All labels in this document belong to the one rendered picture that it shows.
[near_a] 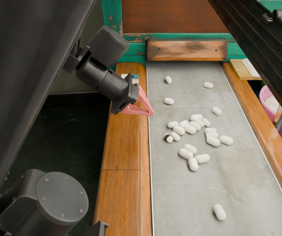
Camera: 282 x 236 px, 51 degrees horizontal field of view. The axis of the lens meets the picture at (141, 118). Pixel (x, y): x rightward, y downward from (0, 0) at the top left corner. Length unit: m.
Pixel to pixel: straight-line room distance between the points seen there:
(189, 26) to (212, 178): 0.62
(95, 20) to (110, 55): 1.43
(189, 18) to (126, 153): 0.61
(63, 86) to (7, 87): 2.05
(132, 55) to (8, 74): 0.99
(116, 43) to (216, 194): 0.40
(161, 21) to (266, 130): 0.55
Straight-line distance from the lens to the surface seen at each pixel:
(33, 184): 0.30
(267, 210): 0.71
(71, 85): 2.25
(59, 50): 0.19
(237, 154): 0.81
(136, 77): 1.02
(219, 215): 0.65
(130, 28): 1.15
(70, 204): 0.30
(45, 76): 0.20
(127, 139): 0.78
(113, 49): 0.61
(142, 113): 0.70
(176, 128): 0.83
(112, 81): 0.65
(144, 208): 0.64
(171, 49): 1.12
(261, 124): 0.90
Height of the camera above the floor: 1.27
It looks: 36 degrees down
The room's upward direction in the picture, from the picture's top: straight up
